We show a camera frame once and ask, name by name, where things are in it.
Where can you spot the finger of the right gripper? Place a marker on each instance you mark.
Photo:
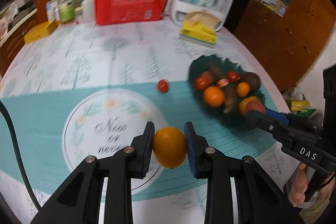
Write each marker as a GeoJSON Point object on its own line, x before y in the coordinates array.
{"type": "Point", "coordinates": [294, 121]}
{"type": "Point", "coordinates": [263, 121]}

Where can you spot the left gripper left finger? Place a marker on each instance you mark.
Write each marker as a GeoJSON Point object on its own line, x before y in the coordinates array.
{"type": "Point", "coordinates": [78, 198]}

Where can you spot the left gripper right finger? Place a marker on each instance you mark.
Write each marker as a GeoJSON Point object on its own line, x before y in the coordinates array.
{"type": "Point", "coordinates": [238, 190]}

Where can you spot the dark overripe banana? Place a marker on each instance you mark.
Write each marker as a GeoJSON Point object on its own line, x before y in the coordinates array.
{"type": "Point", "coordinates": [231, 99]}

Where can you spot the orange citrus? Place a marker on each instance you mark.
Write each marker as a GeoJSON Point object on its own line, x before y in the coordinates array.
{"type": "Point", "coordinates": [169, 147]}

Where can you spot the red cherry tomato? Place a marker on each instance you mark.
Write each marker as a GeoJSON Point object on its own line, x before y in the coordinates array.
{"type": "Point", "coordinates": [163, 86]}

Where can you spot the right hand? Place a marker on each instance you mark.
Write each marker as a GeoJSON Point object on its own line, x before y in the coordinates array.
{"type": "Point", "coordinates": [297, 192]}

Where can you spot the small mandarin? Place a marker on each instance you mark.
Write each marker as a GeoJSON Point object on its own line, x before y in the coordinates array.
{"type": "Point", "coordinates": [242, 89]}

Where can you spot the dark avocado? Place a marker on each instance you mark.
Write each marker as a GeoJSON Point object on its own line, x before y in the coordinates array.
{"type": "Point", "coordinates": [251, 79]}

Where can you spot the large orange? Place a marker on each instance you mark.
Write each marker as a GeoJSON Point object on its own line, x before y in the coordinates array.
{"type": "Point", "coordinates": [213, 96]}

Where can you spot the red tomato in plate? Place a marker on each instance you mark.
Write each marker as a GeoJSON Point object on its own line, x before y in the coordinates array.
{"type": "Point", "coordinates": [203, 81]}

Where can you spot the teal striped placemat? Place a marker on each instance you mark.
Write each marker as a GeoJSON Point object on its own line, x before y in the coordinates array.
{"type": "Point", "coordinates": [57, 130]}

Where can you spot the dark green scalloped plate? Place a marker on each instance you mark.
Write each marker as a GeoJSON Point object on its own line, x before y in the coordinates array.
{"type": "Point", "coordinates": [232, 71]}

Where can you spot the yellow tissue pack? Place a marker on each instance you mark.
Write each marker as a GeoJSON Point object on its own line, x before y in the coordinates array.
{"type": "Point", "coordinates": [200, 27]}

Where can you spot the yellow flat box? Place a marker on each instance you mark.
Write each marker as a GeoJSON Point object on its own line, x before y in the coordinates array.
{"type": "Point", "coordinates": [40, 31]}

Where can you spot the green label bottle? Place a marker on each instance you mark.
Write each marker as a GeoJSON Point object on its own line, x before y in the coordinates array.
{"type": "Point", "coordinates": [66, 10]}

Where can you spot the white squeeze bottle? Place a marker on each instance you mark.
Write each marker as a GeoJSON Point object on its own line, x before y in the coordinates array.
{"type": "Point", "coordinates": [88, 10]}

